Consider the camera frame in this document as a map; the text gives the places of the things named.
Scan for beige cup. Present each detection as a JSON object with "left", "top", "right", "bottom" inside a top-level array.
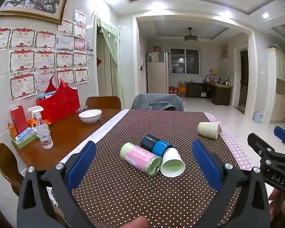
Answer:
[{"left": 197, "top": 122, "right": 220, "bottom": 140}]

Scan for blue and white packet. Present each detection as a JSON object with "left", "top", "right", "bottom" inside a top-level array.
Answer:
[{"left": 15, "top": 127, "right": 36, "bottom": 143}]

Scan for red box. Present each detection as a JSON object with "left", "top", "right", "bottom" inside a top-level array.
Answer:
[{"left": 10, "top": 105, "right": 29, "bottom": 135}]

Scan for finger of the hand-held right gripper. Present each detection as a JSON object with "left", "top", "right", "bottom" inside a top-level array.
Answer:
[
  {"left": 247, "top": 133, "right": 276, "bottom": 162},
  {"left": 274, "top": 126, "right": 285, "bottom": 148}
]

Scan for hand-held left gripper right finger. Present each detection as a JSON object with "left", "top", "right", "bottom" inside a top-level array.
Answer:
[{"left": 192, "top": 139, "right": 271, "bottom": 228}]

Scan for clear spray bottle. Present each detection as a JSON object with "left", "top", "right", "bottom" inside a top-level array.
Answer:
[{"left": 27, "top": 106, "right": 54, "bottom": 150}]

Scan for pink and green cup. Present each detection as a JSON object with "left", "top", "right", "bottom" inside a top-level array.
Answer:
[{"left": 120, "top": 142, "right": 163, "bottom": 176}]

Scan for grey jacket on chair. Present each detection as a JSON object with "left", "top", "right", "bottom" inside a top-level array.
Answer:
[{"left": 131, "top": 93, "right": 184, "bottom": 112}]

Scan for red tote bag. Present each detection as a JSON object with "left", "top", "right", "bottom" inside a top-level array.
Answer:
[{"left": 36, "top": 75, "right": 81, "bottom": 124}]

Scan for window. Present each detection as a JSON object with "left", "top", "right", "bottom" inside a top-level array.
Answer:
[{"left": 170, "top": 48, "right": 201, "bottom": 75}]

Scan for dark wooden desk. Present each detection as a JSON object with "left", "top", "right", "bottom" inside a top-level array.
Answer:
[{"left": 186, "top": 81, "right": 234, "bottom": 106}]

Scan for white bowl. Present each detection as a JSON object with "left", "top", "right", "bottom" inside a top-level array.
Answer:
[{"left": 78, "top": 109, "right": 102, "bottom": 124}]

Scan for framed blossom painting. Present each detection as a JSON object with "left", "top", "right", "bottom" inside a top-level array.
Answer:
[{"left": 0, "top": 0, "right": 72, "bottom": 25}]

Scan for small framed picture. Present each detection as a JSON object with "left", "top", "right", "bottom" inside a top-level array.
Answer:
[{"left": 220, "top": 43, "right": 229, "bottom": 58}]

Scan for white refrigerator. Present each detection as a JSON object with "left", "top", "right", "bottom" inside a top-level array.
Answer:
[{"left": 146, "top": 51, "right": 169, "bottom": 94}]

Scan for light blue trash bin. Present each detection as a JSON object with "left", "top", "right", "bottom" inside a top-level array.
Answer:
[{"left": 254, "top": 111, "right": 264, "bottom": 124}]

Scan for green door curtain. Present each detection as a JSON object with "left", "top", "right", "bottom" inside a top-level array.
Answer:
[{"left": 96, "top": 15, "right": 123, "bottom": 97}]

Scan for green tray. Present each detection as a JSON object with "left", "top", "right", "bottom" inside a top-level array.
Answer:
[{"left": 11, "top": 132, "right": 38, "bottom": 150}]

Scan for ceiling lamp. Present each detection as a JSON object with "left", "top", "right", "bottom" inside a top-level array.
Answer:
[{"left": 184, "top": 28, "right": 198, "bottom": 42}]

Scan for blue and black cup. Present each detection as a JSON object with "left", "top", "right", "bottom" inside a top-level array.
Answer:
[{"left": 140, "top": 134, "right": 173, "bottom": 158}]

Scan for wooden chair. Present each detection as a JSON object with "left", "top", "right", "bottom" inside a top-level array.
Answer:
[
  {"left": 0, "top": 143, "right": 26, "bottom": 197},
  {"left": 85, "top": 96, "right": 122, "bottom": 110}
]

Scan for pink checkered cloth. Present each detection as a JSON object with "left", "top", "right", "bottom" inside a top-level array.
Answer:
[{"left": 205, "top": 112, "right": 254, "bottom": 171}]

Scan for cream wall cabinets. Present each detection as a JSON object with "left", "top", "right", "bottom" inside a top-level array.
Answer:
[{"left": 266, "top": 47, "right": 285, "bottom": 124}]

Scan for person's right hand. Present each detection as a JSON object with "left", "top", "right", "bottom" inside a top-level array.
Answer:
[{"left": 268, "top": 187, "right": 285, "bottom": 228}]

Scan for orange bottle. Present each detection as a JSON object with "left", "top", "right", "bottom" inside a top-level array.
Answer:
[{"left": 8, "top": 122, "right": 19, "bottom": 139}]

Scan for wall of award certificates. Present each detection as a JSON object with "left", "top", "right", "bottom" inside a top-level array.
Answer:
[{"left": 0, "top": 9, "right": 95, "bottom": 103}]

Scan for white cup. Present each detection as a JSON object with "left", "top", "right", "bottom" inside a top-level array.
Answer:
[{"left": 160, "top": 147, "right": 186, "bottom": 178}]

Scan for brown polka dot tablecloth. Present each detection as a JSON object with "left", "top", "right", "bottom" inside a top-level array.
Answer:
[{"left": 52, "top": 109, "right": 249, "bottom": 228}]

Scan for person's left hand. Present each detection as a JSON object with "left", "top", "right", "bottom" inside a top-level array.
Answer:
[{"left": 113, "top": 216, "right": 148, "bottom": 228}]

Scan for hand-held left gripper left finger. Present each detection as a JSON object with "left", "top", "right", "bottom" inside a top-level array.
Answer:
[{"left": 17, "top": 141, "right": 97, "bottom": 228}]

